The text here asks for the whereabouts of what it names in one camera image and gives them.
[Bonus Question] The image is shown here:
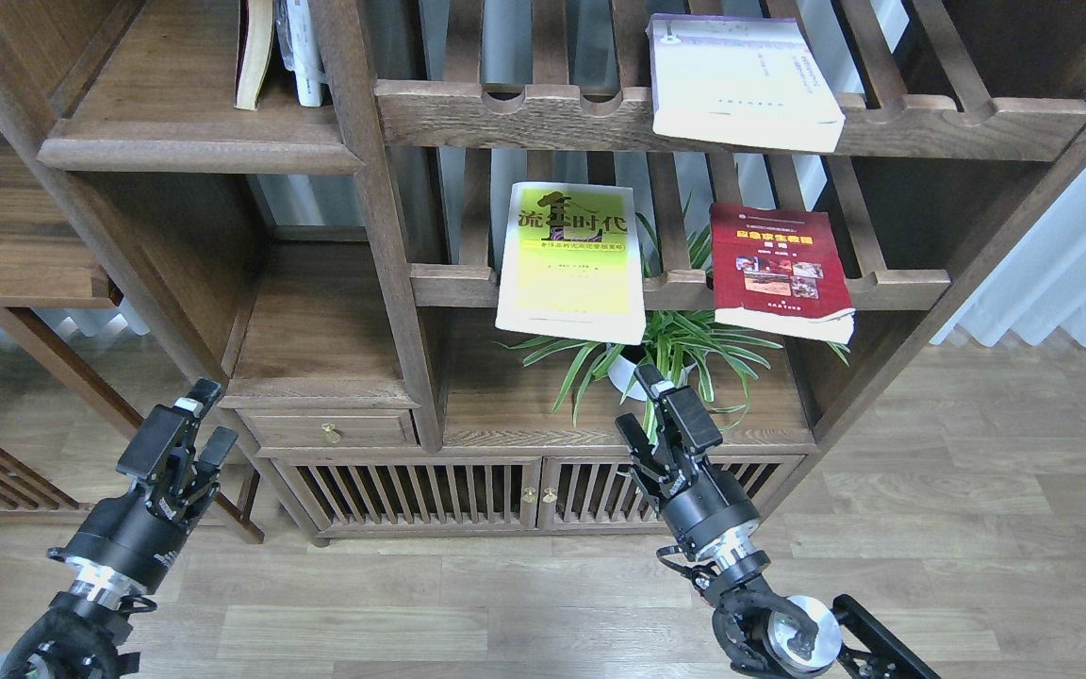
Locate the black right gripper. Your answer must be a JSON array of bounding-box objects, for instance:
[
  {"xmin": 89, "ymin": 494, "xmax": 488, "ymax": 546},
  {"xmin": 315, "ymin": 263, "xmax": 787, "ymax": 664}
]
[{"xmin": 616, "ymin": 364, "xmax": 770, "ymax": 581}]

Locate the white purple cover book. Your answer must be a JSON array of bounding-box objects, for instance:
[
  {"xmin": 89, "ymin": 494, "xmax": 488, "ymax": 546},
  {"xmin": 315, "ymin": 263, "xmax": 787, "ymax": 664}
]
[{"xmin": 648, "ymin": 13, "xmax": 845, "ymax": 154}]

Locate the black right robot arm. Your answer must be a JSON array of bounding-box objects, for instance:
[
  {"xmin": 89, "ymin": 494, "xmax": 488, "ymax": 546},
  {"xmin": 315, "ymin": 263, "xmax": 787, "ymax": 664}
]
[{"xmin": 617, "ymin": 365, "xmax": 932, "ymax": 678}]

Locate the upright white book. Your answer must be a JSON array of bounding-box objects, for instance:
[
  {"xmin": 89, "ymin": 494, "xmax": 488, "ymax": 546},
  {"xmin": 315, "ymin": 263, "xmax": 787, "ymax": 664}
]
[{"xmin": 280, "ymin": 1, "xmax": 327, "ymax": 108}]

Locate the upright cream paged book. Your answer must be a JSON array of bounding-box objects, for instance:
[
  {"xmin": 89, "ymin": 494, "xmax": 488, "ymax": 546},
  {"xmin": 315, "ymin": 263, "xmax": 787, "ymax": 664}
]
[{"xmin": 236, "ymin": 0, "xmax": 275, "ymax": 110}]

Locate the yellow green cover book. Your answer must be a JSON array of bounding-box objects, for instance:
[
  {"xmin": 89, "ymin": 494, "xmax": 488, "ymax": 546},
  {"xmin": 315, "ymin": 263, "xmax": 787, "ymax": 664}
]
[{"xmin": 495, "ymin": 183, "xmax": 646, "ymax": 345}]

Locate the white curtain right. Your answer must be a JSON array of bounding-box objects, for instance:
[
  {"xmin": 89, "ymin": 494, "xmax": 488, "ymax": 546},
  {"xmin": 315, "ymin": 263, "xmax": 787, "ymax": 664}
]
[{"xmin": 930, "ymin": 169, "xmax": 1086, "ymax": 348}]

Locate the white plant pot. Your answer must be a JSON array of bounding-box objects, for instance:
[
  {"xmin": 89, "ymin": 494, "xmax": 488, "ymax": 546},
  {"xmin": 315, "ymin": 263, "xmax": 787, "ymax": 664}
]
[{"xmin": 606, "ymin": 342, "xmax": 656, "ymax": 403}]

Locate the green spider plant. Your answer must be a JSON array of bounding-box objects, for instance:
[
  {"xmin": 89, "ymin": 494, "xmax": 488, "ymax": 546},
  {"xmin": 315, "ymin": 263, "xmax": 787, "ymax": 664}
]
[{"xmin": 502, "ymin": 193, "xmax": 853, "ymax": 444}]

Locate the dark wooden bookshelf unit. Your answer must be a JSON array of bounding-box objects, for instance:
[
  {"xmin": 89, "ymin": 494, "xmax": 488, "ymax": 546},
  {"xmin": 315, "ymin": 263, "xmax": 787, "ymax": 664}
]
[{"xmin": 0, "ymin": 1, "xmax": 1086, "ymax": 544}]

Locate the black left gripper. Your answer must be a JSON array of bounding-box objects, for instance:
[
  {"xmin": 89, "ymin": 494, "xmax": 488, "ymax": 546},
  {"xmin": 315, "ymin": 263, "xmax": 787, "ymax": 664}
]
[{"xmin": 48, "ymin": 379, "xmax": 238, "ymax": 609}]

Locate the brass drawer knob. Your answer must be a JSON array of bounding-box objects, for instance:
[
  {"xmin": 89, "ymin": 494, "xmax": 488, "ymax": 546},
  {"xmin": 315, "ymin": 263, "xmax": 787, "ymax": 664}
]
[{"xmin": 321, "ymin": 422, "xmax": 343, "ymax": 444}]

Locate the red cover book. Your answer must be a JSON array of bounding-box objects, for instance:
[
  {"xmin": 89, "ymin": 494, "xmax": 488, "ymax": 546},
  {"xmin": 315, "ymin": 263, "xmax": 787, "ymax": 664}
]
[{"xmin": 710, "ymin": 203, "xmax": 856, "ymax": 344}]

